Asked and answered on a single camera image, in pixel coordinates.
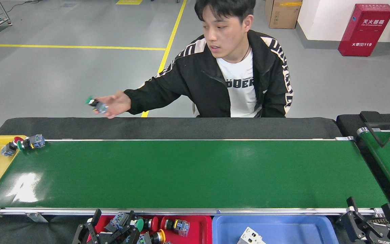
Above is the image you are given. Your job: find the red fire extinguisher box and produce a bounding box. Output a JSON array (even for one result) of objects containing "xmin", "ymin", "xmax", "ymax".
[{"xmin": 338, "ymin": 4, "xmax": 390, "ymax": 57}]

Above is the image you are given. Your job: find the cardboard box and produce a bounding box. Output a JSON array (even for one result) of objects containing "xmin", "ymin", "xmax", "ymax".
[{"xmin": 265, "ymin": 0, "xmax": 303, "ymax": 29}]

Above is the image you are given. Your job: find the person's right hand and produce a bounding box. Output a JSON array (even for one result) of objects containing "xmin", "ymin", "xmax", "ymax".
[{"xmin": 93, "ymin": 90, "xmax": 132, "ymax": 119}]

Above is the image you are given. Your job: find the black cable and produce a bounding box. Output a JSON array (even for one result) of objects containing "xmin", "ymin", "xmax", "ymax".
[{"xmin": 364, "ymin": 120, "xmax": 390, "ymax": 148}]

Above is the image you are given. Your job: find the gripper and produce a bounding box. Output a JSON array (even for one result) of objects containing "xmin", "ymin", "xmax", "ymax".
[
  {"xmin": 72, "ymin": 208, "xmax": 141, "ymax": 244},
  {"xmin": 337, "ymin": 197, "xmax": 390, "ymax": 244}
]

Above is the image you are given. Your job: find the red plastic tray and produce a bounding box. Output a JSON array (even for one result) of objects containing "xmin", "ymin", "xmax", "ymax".
[{"xmin": 87, "ymin": 214, "xmax": 212, "ymax": 244}]

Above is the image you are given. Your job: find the blue plastic tray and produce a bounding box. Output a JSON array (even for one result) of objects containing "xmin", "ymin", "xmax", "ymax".
[{"xmin": 212, "ymin": 215, "xmax": 339, "ymax": 244}]

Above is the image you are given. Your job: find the black flat box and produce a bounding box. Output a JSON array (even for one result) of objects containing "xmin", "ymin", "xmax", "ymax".
[{"xmin": 360, "ymin": 111, "xmax": 385, "ymax": 124}]

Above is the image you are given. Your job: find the black table cloth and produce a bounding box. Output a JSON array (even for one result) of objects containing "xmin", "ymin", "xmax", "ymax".
[
  {"xmin": 0, "ymin": 117, "xmax": 343, "ymax": 140},
  {"xmin": 337, "ymin": 114, "xmax": 390, "ymax": 136}
]

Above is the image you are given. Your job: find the person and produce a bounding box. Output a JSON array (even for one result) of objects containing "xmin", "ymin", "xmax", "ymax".
[{"xmin": 124, "ymin": 0, "xmax": 294, "ymax": 118}]

